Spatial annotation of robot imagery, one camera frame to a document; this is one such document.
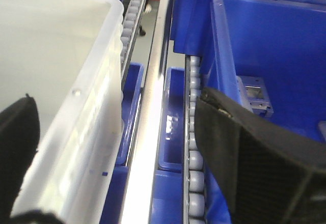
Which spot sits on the white plastic Totelife tote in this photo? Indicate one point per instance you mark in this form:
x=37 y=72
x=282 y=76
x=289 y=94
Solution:
x=66 y=55

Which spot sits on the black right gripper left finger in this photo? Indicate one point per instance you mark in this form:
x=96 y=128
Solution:
x=20 y=134

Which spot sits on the roller track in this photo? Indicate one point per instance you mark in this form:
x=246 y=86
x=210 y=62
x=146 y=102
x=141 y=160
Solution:
x=193 y=176
x=131 y=25

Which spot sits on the right side roller track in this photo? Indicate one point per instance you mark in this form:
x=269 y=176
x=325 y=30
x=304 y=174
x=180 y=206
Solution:
x=193 y=176

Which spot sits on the blue bin below rail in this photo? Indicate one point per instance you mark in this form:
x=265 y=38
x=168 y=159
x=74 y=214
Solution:
x=170 y=152

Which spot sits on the left side roller track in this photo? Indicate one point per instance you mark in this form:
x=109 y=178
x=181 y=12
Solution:
x=131 y=25

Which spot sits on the metal shelf divider rail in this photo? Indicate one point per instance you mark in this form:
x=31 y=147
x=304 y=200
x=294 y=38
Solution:
x=137 y=203

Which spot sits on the blue bin right near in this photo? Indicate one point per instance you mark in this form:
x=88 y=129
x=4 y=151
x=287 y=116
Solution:
x=296 y=89

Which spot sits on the grey metal bracket part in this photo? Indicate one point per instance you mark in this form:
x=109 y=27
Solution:
x=254 y=96

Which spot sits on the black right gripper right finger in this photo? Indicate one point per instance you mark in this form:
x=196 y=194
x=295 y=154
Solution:
x=267 y=174

